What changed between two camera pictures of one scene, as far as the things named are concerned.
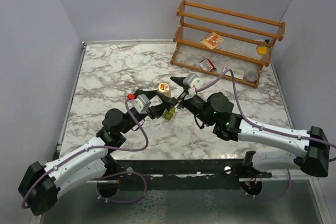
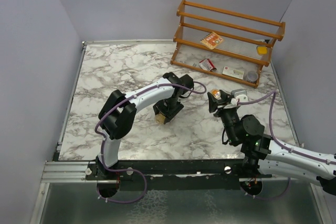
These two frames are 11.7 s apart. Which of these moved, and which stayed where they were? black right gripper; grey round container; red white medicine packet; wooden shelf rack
Moved: black right gripper
Stayed: grey round container; red white medicine packet; wooden shelf rack
